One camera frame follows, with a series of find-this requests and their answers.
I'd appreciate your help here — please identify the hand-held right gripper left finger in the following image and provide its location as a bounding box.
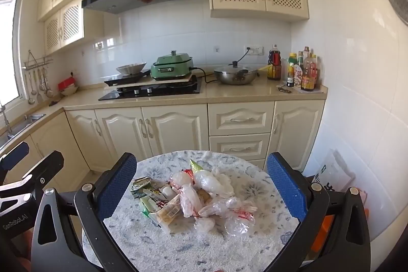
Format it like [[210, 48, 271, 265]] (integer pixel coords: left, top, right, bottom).
[[30, 152, 138, 272]]

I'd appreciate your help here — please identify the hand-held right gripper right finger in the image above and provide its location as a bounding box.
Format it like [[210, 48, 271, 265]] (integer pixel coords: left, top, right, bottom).
[[264, 152, 372, 272]]

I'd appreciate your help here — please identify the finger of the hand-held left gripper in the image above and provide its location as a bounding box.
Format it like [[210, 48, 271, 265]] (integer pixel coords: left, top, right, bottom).
[[0, 142, 30, 171], [0, 150, 65, 196]]

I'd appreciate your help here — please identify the green striped snack packet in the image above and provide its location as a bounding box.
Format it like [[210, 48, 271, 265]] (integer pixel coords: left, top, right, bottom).
[[131, 176, 157, 198]]

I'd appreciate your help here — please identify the pile of mixed wrappers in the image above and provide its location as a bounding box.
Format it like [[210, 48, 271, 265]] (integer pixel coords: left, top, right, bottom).
[[131, 159, 257, 236]]

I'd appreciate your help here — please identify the white plastic bag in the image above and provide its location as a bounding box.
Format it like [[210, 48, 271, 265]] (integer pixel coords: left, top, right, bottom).
[[193, 170, 235, 198]]

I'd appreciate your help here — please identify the yellow-green triangular packet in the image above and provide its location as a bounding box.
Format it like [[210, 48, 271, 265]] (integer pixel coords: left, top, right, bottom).
[[189, 159, 208, 174]]

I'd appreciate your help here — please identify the metal faucet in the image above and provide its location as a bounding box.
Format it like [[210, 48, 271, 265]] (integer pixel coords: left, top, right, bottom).
[[0, 103, 13, 134]]

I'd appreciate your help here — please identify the steel sink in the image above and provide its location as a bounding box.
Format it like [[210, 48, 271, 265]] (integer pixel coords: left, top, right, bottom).
[[0, 113, 46, 145]]

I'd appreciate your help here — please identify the small cream cabinet drawer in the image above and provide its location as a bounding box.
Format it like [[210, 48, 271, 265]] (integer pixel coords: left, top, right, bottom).
[[245, 159, 266, 171]]

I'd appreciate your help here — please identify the white rice sack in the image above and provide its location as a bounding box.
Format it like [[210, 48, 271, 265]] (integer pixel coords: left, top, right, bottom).
[[311, 148, 356, 193]]

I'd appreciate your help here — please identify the orange plastic bag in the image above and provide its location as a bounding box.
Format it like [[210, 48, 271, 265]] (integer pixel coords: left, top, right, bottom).
[[311, 187, 370, 256]]

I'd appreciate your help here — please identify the medium cream cabinet drawer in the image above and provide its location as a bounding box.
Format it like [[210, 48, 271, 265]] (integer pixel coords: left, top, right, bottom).
[[209, 133, 271, 162]]

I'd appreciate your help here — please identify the set of hanging metal utensils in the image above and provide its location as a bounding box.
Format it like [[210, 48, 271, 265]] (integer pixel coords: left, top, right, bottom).
[[25, 67, 55, 106]]

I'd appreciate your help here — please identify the white bowl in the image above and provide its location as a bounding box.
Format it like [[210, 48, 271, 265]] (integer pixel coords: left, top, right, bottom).
[[60, 85, 79, 97]]

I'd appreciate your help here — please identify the cream kitchen base cabinet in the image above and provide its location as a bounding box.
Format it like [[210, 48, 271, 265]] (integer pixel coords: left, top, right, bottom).
[[0, 85, 329, 178]]

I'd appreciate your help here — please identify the large cream cabinet drawer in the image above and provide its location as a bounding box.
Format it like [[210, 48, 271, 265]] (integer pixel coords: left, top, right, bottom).
[[208, 101, 275, 135]]

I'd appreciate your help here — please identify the red container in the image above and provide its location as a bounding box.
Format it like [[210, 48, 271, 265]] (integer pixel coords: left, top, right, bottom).
[[58, 76, 77, 91]]

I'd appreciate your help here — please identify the window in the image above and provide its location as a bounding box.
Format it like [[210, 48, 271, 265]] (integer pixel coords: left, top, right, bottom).
[[0, 0, 20, 105]]

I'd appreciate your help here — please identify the black gas stove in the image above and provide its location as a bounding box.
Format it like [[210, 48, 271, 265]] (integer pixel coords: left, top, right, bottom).
[[98, 76, 202, 101]]

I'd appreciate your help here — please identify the wooden board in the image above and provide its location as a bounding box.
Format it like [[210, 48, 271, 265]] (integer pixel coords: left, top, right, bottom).
[[116, 75, 193, 89]]

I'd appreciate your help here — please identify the row of condiment bottles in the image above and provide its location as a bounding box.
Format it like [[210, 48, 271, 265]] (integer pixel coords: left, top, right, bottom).
[[267, 43, 320, 92]]

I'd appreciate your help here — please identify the metal bowl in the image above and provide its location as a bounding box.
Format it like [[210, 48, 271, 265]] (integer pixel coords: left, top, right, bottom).
[[116, 62, 148, 75]]

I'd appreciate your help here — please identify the steel wok with lid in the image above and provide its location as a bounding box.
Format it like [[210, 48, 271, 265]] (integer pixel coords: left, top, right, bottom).
[[213, 61, 260, 85]]

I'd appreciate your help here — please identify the green electric cooker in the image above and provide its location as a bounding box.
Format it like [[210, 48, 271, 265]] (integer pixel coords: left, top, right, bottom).
[[150, 50, 194, 81]]

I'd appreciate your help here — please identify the metal wall utensil rack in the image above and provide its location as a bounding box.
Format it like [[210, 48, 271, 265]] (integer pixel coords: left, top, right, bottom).
[[23, 50, 54, 70]]

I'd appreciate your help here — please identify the black power cable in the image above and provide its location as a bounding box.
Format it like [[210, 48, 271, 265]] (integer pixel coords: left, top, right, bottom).
[[189, 67, 220, 84]]

